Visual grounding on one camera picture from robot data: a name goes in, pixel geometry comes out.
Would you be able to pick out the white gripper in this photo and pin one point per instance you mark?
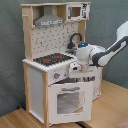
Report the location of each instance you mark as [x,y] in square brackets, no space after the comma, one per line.
[75,71]

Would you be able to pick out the white oven door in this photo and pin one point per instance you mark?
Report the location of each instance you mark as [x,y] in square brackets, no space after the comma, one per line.
[70,102]

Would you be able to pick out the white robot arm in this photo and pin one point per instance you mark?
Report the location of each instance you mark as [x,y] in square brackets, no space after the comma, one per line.
[98,55]

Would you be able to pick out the wooden toy kitchen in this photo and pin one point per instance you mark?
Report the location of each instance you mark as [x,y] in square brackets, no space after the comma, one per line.
[42,41]

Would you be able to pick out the metal toy sink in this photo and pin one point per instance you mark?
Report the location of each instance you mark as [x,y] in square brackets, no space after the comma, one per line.
[71,51]

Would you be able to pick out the black stovetop red burners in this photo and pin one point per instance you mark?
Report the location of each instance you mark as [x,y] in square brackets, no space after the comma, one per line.
[52,59]

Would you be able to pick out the black toy faucet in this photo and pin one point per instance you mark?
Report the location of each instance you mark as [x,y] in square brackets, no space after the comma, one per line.
[74,40]

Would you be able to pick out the white toy microwave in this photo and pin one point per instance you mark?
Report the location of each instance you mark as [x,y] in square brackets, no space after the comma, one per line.
[77,11]

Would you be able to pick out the grey range hood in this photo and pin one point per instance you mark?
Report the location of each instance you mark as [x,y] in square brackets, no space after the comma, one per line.
[48,18]

